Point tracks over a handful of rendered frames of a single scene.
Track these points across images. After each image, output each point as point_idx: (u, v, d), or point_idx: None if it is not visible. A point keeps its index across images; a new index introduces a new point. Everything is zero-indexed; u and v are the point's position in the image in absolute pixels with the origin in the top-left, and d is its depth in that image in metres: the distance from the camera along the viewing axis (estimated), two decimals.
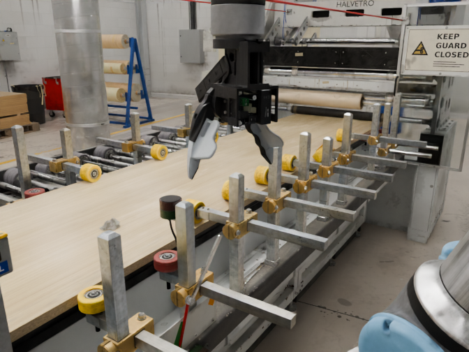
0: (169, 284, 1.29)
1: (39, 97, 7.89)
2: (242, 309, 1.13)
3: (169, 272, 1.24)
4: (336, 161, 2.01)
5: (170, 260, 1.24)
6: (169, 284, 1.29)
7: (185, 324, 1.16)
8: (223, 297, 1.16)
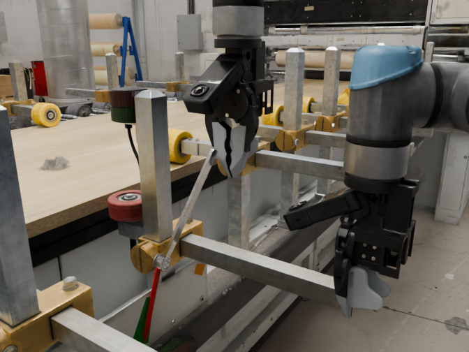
0: (133, 242, 0.82)
1: (27, 81, 7.43)
2: (250, 276, 0.67)
3: (131, 220, 0.78)
4: None
5: (133, 202, 0.77)
6: (133, 244, 0.83)
7: (153, 302, 0.70)
8: (218, 257, 0.69)
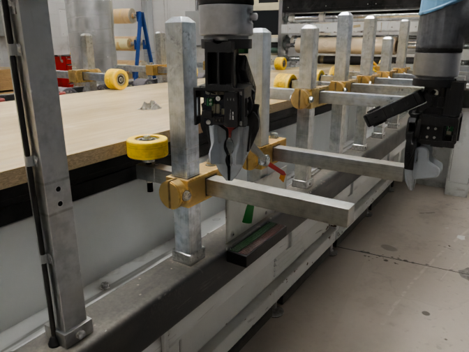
0: (228, 158, 1.05)
1: None
2: (332, 168, 0.89)
3: None
4: (394, 70, 1.77)
5: None
6: (228, 158, 1.05)
7: (275, 166, 0.98)
8: (306, 157, 0.92)
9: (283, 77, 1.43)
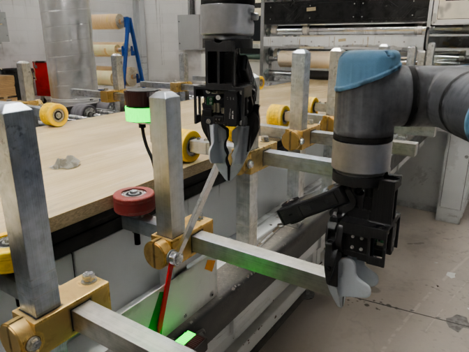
0: (137, 237, 0.86)
1: None
2: (248, 267, 0.70)
3: (135, 215, 0.81)
4: None
5: (137, 198, 0.81)
6: (137, 237, 0.86)
7: (167, 296, 0.72)
8: (218, 249, 0.73)
9: None
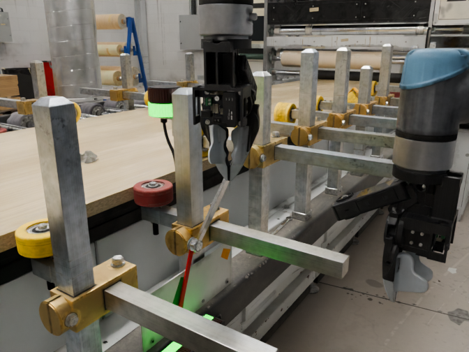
0: (155, 227, 0.90)
1: (31, 80, 7.49)
2: (264, 253, 0.75)
3: (155, 206, 0.85)
4: (375, 100, 1.61)
5: (157, 189, 0.85)
6: (155, 228, 0.90)
7: (186, 281, 0.76)
8: (234, 237, 0.77)
9: None
